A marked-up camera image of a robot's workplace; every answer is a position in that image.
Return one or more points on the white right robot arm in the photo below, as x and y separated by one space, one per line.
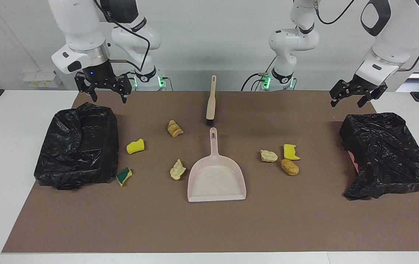
81 29

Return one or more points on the black bag lined bin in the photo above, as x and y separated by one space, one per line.
77 146

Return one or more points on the brown bread roll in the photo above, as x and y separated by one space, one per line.
290 167

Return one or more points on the brown table mat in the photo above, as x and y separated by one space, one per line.
195 227

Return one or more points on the black bin bag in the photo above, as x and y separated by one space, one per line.
385 154

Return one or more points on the pale crumbly bread piece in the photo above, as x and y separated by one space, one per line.
177 170

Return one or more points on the beige hand brush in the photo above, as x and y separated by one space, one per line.
211 102

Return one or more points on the striped round bread piece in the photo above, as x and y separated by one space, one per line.
269 156

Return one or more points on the pink plastic bin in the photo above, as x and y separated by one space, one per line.
355 165

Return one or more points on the small yellow green sponge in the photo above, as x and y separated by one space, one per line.
123 177

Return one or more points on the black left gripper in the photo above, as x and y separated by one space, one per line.
360 88

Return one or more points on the yellow sponge piece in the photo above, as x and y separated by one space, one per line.
135 147

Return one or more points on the white wall socket box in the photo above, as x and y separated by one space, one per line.
40 80

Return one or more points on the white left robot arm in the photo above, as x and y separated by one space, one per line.
396 36

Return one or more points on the striped croissant bread piece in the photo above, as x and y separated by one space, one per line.
174 129

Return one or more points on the large yellow green sponge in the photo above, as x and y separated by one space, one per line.
290 152

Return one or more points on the beige plastic dustpan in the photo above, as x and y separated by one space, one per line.
217 179

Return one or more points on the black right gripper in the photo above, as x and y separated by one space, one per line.
99 73

